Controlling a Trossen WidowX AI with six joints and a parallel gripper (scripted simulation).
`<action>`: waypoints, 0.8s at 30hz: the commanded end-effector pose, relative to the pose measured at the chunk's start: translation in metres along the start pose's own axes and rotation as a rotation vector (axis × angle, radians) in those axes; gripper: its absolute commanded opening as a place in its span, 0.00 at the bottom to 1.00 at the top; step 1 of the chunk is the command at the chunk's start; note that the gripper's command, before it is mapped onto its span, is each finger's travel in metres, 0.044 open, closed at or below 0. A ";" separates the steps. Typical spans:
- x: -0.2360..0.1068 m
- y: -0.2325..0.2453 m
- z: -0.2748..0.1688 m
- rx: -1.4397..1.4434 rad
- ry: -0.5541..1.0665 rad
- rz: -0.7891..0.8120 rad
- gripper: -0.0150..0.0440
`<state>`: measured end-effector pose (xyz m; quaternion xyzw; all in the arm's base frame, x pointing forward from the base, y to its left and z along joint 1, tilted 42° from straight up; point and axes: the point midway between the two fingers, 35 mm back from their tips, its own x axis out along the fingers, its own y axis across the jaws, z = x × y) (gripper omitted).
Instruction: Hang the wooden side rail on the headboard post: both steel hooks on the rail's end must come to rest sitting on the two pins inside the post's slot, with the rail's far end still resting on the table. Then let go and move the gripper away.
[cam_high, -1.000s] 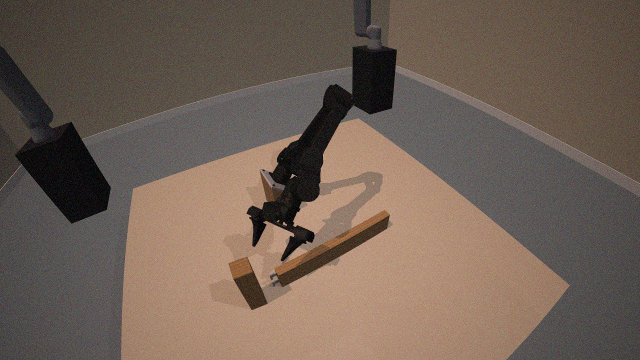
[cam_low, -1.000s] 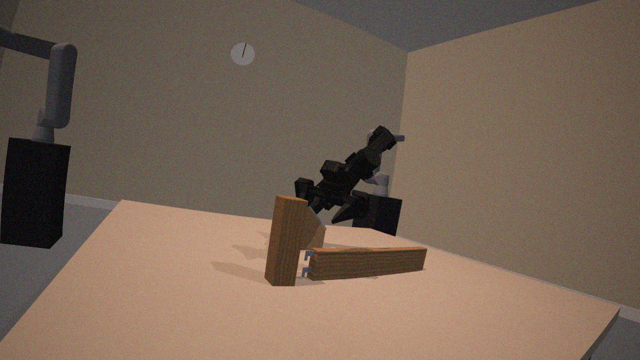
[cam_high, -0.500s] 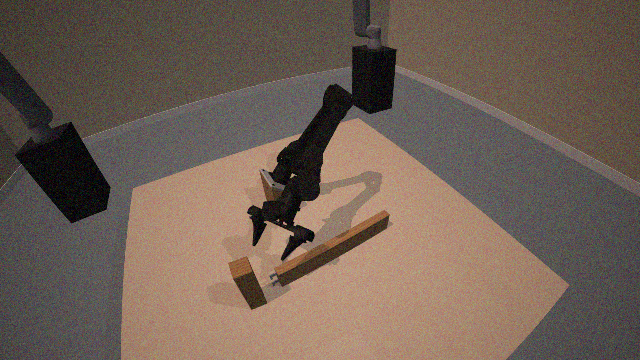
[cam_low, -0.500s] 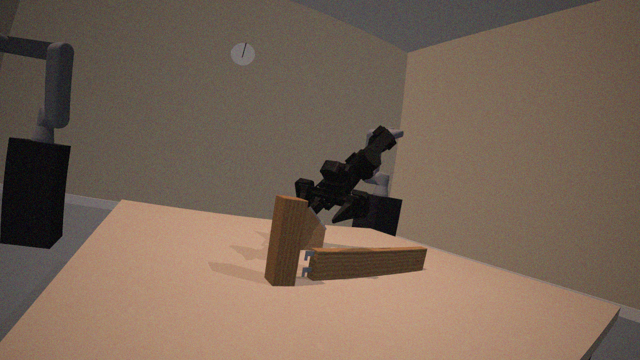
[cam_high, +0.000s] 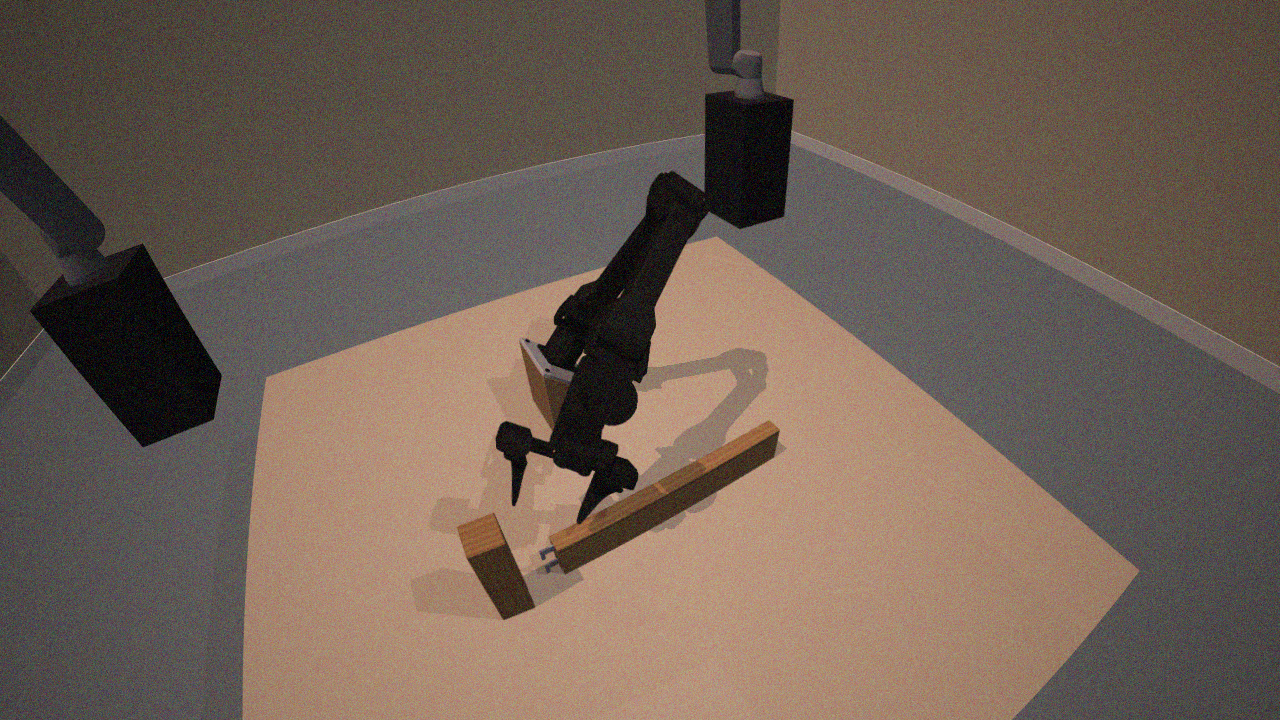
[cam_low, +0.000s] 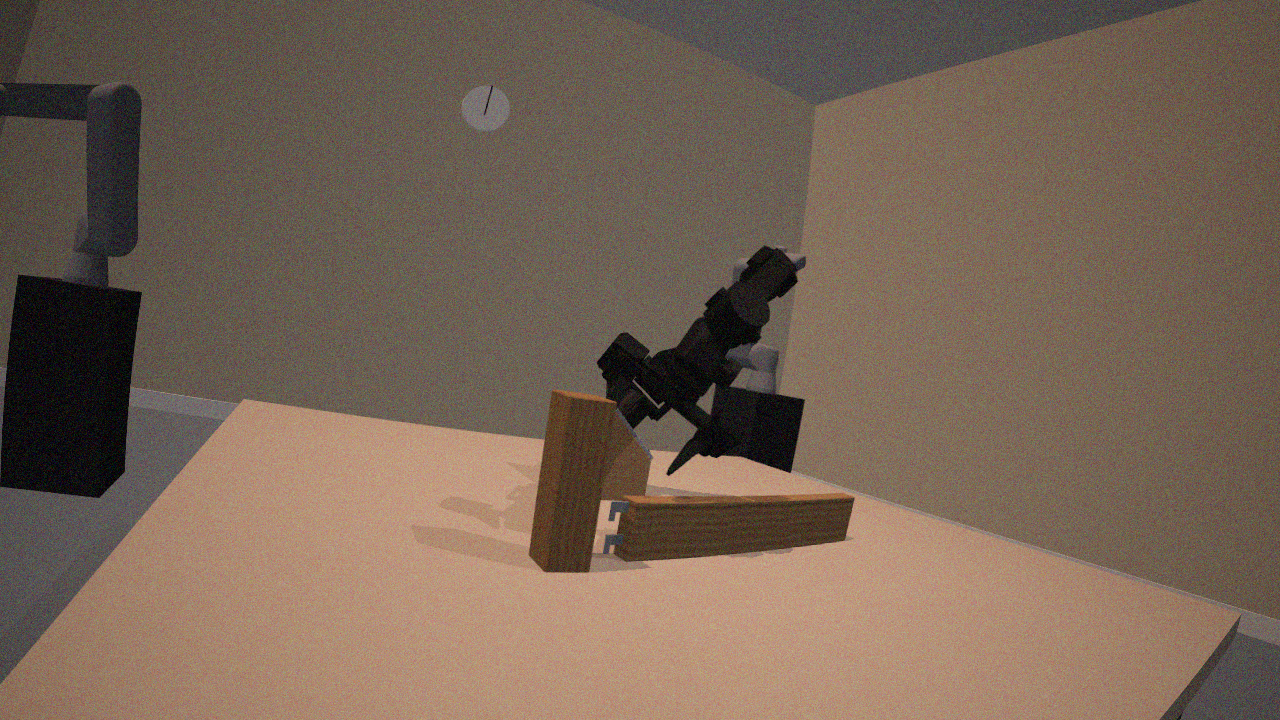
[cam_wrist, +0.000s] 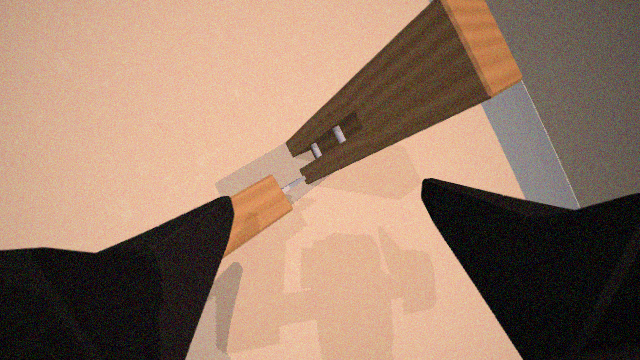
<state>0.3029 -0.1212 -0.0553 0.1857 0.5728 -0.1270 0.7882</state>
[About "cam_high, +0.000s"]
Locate brown wooden post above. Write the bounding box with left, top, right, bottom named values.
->
left=457, top=512, right=535, bottom=620

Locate brown wooden plank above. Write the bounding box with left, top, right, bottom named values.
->
left=539, top=420, right=780, bottom=575

